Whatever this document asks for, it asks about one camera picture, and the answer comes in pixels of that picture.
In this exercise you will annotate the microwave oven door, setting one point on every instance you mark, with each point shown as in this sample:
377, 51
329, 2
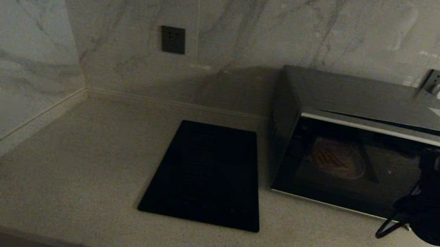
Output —
382, 189

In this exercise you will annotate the purple plate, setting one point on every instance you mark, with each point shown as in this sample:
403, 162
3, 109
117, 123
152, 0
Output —
335, 159

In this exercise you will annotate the silver microwave oven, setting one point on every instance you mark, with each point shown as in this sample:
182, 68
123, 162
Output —
361, 97

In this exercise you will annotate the white power plug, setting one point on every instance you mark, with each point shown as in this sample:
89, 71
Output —
439, 90

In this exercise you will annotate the black induction cooktop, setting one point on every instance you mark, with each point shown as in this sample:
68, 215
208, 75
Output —
207, 174

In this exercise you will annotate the dark wall switch panel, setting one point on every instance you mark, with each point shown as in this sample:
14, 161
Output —
172, 40

